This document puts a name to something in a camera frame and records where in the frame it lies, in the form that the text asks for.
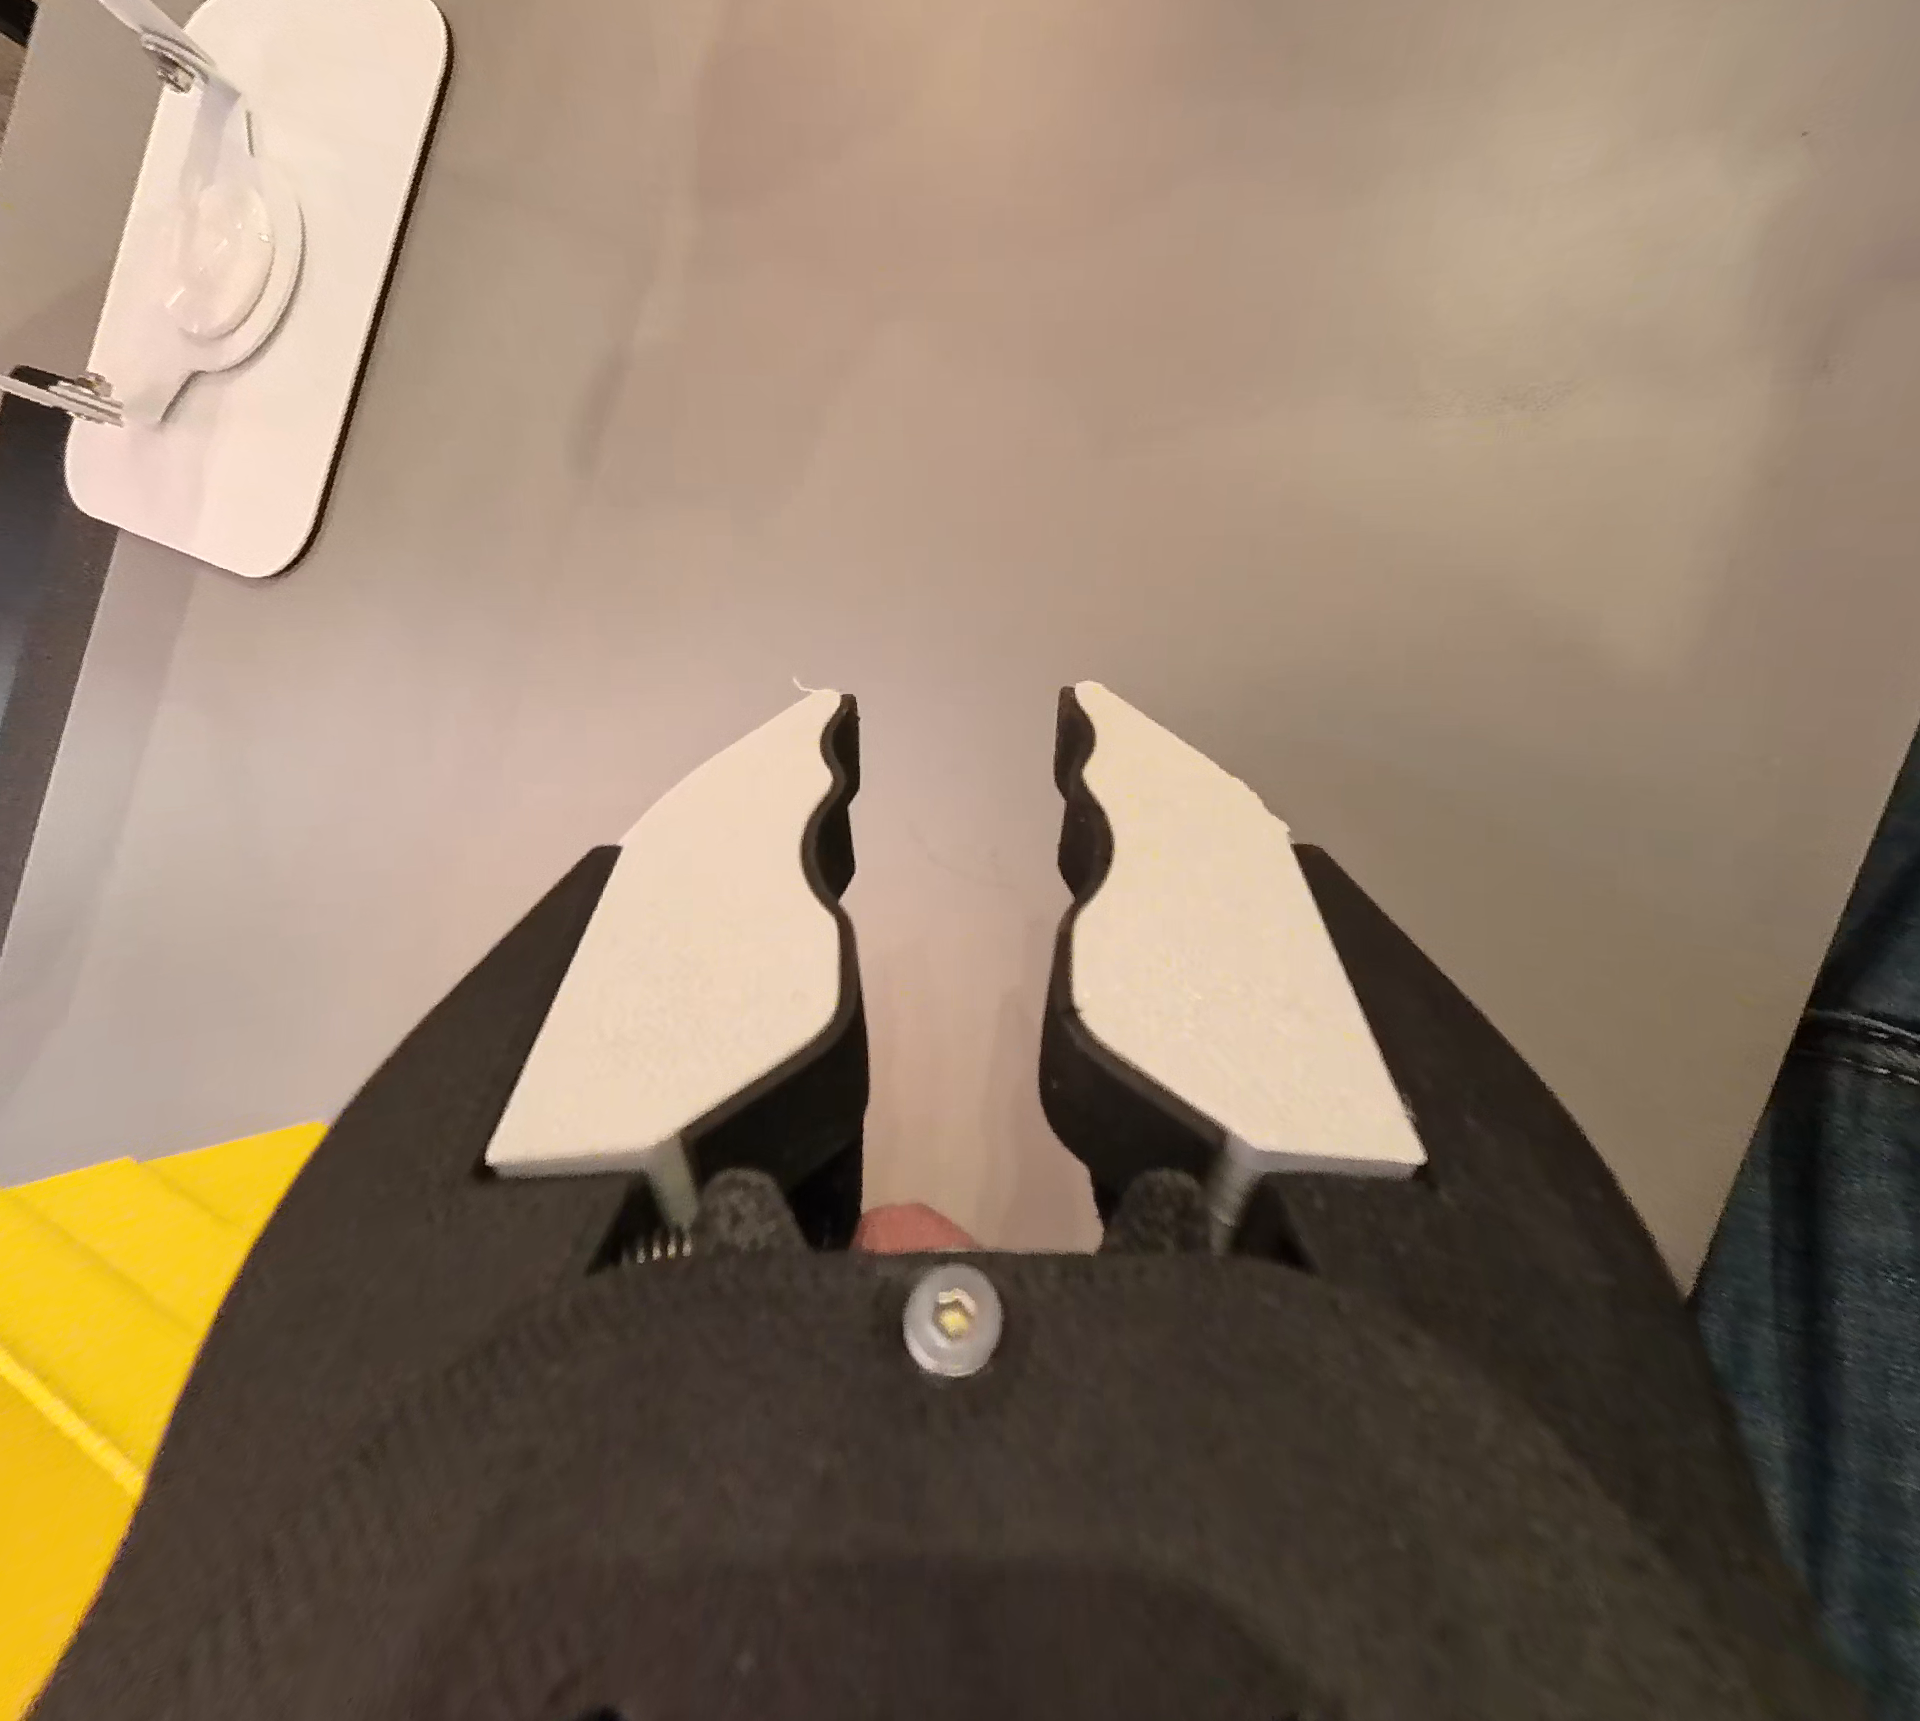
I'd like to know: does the person's jeans leg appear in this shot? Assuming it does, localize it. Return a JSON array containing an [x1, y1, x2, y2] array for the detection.
[[1693, 729, 1920, 1721]]

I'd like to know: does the clear acrylic holder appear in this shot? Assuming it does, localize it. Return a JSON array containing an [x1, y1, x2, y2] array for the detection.
[[0, 0, 311, 436]]

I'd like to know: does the white rounded board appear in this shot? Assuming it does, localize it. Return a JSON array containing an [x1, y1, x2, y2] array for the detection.
[[63, 0, 449, 582]]

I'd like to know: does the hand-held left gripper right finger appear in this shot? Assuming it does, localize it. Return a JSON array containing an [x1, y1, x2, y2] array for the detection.
[[1043, 682, 1428, 1253]]

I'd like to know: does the yellow plastic bin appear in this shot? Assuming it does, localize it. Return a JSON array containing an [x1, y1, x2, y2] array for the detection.
[[0, 1121, 331, 1721]]

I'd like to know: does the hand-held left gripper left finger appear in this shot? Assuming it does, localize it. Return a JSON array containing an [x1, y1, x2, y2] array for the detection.
[[482, 686, 873, 1231]]

